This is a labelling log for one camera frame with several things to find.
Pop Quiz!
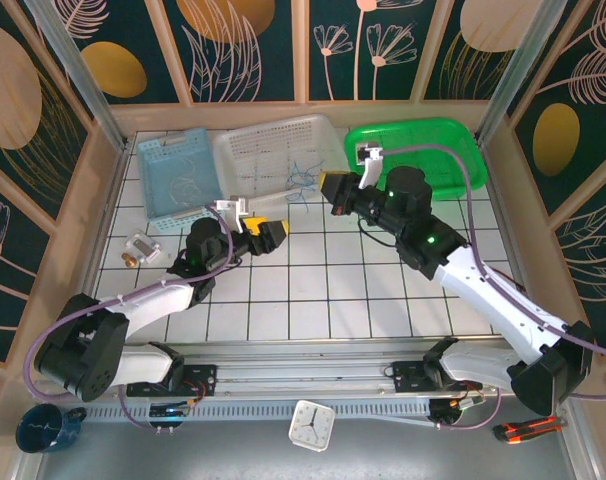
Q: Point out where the thin blue cable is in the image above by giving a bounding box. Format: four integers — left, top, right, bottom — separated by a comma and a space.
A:
285, 185, 317, 212
285, 158, 325, 194

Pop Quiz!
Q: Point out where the clear acrylic metal block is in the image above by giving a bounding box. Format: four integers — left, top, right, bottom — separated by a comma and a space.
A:
125, 228, 163, 265

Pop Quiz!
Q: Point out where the green plastic basket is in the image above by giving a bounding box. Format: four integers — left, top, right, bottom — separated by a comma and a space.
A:
343, 117, 488, 201

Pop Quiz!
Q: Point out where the white plastic basket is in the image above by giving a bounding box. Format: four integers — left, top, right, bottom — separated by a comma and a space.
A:
212, 113, 352, 216

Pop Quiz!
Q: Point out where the light blue plastic basket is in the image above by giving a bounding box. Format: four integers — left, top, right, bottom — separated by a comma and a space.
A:
136, 128, 228, 235

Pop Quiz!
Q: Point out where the small black controller board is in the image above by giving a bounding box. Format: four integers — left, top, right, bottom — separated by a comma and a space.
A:
429, 397, 487, 426
149, 402, 193, 420

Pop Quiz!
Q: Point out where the white square alarm clock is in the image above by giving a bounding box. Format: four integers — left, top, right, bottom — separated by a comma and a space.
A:
288, 399, 336, 454

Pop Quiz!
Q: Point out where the dark blue mug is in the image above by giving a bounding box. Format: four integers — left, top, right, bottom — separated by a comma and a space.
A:
16, 403, 88, 455

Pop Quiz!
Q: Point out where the orange black utility knife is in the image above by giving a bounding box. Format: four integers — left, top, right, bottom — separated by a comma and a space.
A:
492, 415, 567, 445

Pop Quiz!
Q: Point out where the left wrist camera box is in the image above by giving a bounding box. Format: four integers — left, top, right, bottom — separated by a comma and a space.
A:
214, 196, 250, 235

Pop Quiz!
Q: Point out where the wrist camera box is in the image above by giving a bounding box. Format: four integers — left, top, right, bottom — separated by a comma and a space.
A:
355, 141, 385, 190
214, 196, 250, 235

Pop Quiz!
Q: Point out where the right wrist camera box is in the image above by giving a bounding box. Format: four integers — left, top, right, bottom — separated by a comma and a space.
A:
355, 141, 385, 190

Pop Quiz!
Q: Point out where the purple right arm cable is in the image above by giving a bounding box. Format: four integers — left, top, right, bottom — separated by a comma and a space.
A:
381, 143, 606, 431

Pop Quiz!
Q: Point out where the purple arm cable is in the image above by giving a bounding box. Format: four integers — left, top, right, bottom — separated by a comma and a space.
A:
22, 204, 234, 432
381, 143, 606, 431

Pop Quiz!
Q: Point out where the aluminium side rail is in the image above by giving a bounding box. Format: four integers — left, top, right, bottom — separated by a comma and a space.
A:
477, 139, 572, 361
62, 142, 134, 361

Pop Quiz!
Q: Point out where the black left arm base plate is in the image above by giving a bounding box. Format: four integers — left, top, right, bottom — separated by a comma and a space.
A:
126, 364, 218, 399

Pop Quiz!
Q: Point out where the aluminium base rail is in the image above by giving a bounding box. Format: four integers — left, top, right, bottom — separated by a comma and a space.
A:
35, 342, 574, 401

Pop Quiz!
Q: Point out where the aluminium frame post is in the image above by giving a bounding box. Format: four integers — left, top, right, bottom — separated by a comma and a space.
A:
25, 0, 130, 151
475, 0, 567, 146

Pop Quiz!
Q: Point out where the grey slotted cable duct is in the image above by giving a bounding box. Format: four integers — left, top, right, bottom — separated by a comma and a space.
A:
80, 402, 434, 422

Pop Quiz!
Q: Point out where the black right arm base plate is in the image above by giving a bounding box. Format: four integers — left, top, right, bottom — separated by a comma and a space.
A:
391, 360, 483, 394

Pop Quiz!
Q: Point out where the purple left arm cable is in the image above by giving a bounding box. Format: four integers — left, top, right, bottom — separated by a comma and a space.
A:
22, 204, 234, 432

